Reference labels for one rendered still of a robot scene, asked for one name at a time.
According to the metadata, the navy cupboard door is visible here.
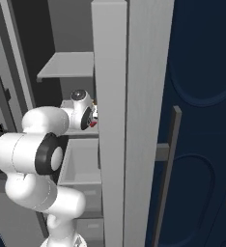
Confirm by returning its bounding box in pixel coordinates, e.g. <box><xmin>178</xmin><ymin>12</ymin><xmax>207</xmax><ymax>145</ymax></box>
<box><xmin>145</xmin><ymin>0</ymin><xmax>226</xmax><ymax>247</ymax></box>

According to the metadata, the grey bar door handle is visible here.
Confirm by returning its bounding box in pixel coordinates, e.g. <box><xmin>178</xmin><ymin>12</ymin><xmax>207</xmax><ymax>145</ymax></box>
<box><xmin>151</xmin><ymin>105</ymin><xmax>184</xmax><ymax>247</ymax></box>

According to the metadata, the grey fridge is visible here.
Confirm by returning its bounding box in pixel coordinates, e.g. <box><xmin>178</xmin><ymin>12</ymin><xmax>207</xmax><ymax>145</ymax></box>
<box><xmin>0</xmin><ymin>0</ymin><xmax>105</xmax><ymax>247</ymax></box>

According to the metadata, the white fridge drawer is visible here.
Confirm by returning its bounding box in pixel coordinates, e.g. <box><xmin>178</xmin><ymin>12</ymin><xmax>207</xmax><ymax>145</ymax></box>
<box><xmin>73</xmin><ymin>184</ymin><xmax>105</xmax><ymax>247</ymax></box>

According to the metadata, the white fridge door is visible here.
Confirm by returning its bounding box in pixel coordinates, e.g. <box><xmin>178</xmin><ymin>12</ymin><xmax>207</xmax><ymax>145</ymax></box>
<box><xmin>91</xmin><ymin>0</ymin><xmax>176</xmax><ymax>247</ymax></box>

